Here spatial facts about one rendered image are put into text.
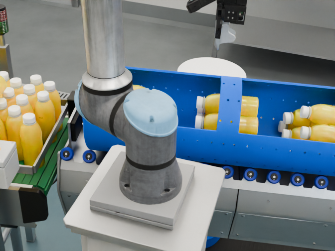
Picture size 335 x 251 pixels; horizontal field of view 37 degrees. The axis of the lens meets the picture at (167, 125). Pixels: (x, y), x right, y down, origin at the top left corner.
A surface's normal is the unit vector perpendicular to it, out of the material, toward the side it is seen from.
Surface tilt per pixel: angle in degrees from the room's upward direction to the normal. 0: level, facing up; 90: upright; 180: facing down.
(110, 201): 2
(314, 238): 108
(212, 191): 0
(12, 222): 90
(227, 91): 20
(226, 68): 0
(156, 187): 71
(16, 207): 90
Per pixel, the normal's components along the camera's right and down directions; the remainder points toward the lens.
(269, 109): -0.10, 0.42
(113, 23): 0.65, 0.43
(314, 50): 0.05, -0.83
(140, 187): -0.30, 0.23
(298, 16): -0.29, 0.53
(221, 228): -0.12, 0.80
